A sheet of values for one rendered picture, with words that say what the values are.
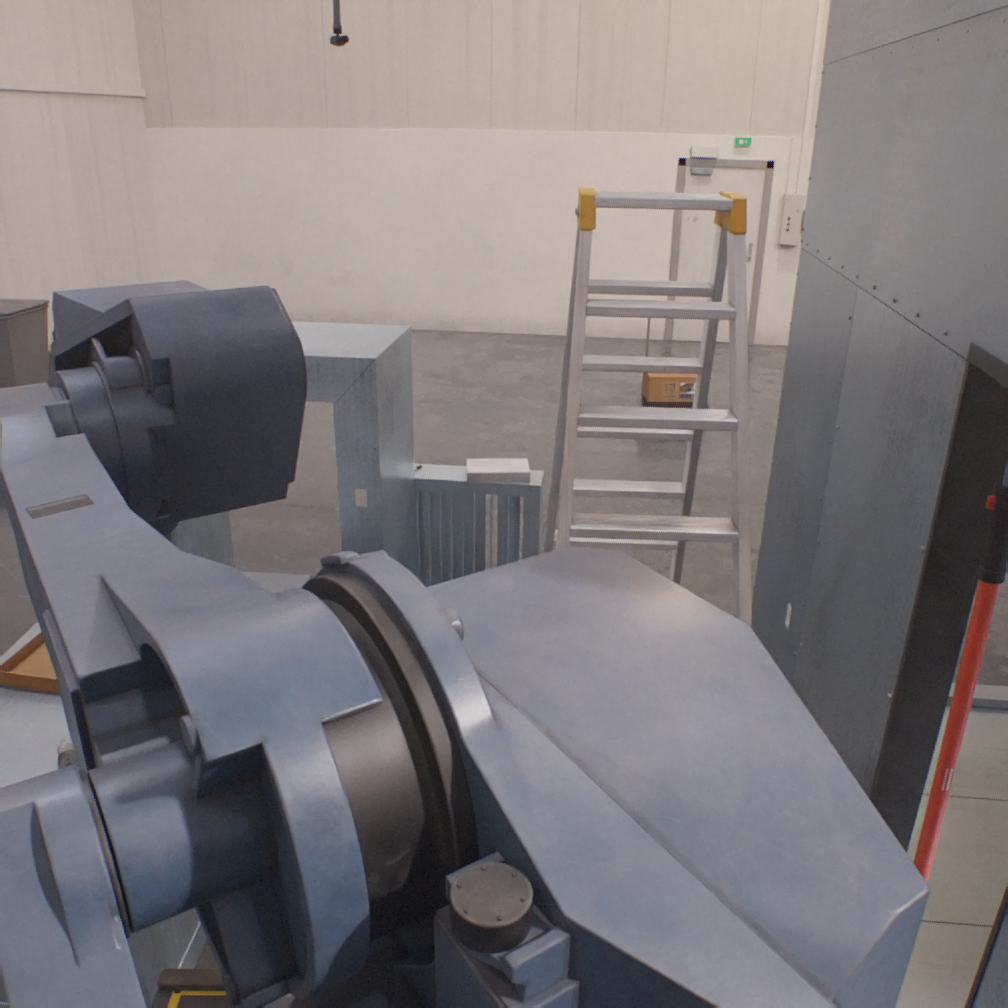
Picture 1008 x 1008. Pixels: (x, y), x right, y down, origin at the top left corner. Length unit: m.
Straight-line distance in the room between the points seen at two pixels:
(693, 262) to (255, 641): 10.82
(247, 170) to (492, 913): 11.76
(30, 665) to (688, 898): 3.15
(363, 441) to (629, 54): 8.14
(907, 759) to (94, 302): 1.77
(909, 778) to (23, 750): 2.51
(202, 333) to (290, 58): 10.61
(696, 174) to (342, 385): 8.04
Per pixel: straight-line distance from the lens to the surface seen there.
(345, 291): 11.93
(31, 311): 8.93
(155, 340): 1.42
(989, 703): 4.02
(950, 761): 1.86
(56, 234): 10.86
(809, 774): 0.75
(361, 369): 3.71
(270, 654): 0.68
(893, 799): 2.13
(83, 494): 1.15
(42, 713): 3.34
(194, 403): 1.42
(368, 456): 3.82
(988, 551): 1.65
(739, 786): 0.72
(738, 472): 1.89
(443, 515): 4.71
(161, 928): 2.96
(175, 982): 1.42
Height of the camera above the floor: 2.44
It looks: 23 degrees down
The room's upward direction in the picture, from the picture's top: 1 degrees clockwise
